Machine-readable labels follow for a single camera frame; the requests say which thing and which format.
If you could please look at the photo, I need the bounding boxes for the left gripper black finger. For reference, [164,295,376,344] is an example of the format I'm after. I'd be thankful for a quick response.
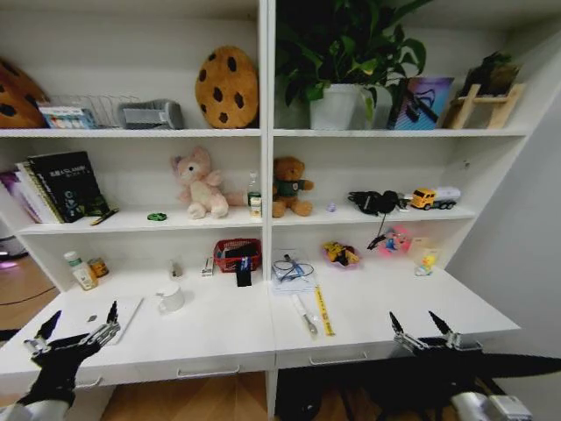
[87,300,122,348]
[23,310,62,358]

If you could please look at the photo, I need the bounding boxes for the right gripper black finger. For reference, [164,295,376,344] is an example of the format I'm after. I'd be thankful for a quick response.
[428,310,484,353]
[388,310,424,353]

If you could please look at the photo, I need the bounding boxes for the white laptop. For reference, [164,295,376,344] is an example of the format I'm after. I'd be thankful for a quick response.
[65,295,146,348]

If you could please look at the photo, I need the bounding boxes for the orange can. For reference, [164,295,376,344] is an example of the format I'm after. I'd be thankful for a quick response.
[87,256,110,279]

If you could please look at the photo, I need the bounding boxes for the white mug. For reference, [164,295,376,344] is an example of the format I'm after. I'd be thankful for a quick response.
[154,282,186,315]

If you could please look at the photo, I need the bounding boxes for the yellow duck toy package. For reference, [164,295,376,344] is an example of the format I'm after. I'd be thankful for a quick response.
[411,236,444,278]

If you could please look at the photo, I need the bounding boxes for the white bottle green cap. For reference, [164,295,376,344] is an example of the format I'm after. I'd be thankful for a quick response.
[62,250,87,274]

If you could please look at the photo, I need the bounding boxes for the yellow ruler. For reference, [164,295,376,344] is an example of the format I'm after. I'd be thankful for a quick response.
[314,284,337,339]

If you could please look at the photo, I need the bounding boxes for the pink toy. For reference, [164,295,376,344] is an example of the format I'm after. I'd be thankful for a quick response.
[377,225,414,257]

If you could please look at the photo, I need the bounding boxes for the grey round appliance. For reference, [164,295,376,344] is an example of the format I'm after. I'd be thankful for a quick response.
[0,214,28,269]

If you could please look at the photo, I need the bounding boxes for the pink dish of toys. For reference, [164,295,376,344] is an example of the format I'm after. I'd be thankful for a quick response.
[322,240,362,269]

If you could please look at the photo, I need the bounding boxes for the black and yellow pen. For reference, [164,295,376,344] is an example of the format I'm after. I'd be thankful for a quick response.
[89,207,120,227]

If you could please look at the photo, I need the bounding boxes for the red mesh basket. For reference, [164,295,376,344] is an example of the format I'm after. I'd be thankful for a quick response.
[212,237,264,275]

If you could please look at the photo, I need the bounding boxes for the yellow toy tanker truck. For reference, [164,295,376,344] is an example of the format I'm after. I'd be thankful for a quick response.
[409,185,464,212]

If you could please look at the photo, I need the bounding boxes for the spiral bound notebook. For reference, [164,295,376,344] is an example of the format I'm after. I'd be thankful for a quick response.
[14,161,60,225]

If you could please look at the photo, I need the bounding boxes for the black book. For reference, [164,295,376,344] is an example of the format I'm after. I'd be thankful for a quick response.
[26,150,111,225]

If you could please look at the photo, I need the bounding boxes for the purple book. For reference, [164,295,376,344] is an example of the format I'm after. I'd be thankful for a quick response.
[0,170,44,225]

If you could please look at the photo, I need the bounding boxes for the pink plush cat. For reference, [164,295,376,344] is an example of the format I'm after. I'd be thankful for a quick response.
[169,145,247,221]

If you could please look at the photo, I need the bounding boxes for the brown teddy bear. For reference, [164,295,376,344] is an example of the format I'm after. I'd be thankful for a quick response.
[271,155,316,219]

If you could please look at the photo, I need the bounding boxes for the clear bottle green label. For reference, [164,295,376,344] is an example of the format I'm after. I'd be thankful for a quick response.
[246,171,264,219]

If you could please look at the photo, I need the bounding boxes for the blue and white box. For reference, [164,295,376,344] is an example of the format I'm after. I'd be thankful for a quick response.
[36,102,100,130]

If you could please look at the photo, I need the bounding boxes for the grey rectangular device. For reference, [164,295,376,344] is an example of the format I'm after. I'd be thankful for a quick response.
[117,97,186,131]

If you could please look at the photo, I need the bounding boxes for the white shelf desk unit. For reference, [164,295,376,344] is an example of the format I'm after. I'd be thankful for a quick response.
[0,0,561,421]

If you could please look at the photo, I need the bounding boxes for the white plant pot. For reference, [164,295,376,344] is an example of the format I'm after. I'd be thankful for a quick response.
[309,82,374,131]

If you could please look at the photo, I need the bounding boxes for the wooden stand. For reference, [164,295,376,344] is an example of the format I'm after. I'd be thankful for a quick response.
[442,82,526,130]

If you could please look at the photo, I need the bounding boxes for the round cookie pillow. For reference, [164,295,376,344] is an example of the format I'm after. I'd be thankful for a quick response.
[194,44,260,130]
[0,56,50,130]

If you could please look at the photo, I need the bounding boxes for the dark item on wooden stand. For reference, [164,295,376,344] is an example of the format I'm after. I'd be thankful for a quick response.
[463,51,523,98]

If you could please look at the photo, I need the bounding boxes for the green leafy plant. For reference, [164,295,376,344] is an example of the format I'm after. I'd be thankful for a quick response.
[275,0,429,110]

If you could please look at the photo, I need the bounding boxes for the black floor cable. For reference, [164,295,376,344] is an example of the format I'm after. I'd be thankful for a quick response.
[0,286,59,309]

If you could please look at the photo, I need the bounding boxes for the plastic bag with blue cable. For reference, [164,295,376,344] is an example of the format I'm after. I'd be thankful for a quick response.
[271,246,318,296]

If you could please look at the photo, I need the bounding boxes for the black headphones with cable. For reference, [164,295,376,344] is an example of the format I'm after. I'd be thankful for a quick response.
[347,189,412,252]

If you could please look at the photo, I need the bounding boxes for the wire file rack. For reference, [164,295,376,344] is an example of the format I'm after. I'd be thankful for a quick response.
[46,92,142,130]

